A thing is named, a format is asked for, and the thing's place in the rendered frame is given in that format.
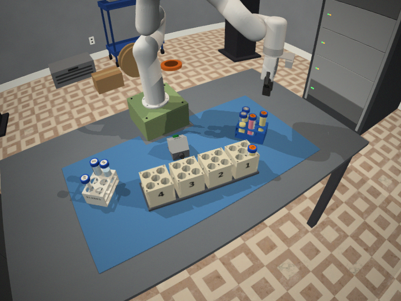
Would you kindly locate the blue tube rack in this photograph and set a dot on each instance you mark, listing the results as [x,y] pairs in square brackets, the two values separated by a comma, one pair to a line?
[257,137]

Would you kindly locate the beige tube rack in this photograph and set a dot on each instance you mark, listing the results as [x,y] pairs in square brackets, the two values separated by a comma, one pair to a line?
[99,196]

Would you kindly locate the tube with blue cap and grey dot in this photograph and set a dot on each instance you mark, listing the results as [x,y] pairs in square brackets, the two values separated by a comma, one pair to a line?
[242,120]

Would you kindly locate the blue bench mat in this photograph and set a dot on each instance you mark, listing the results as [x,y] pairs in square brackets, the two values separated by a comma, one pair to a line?
[126,227]

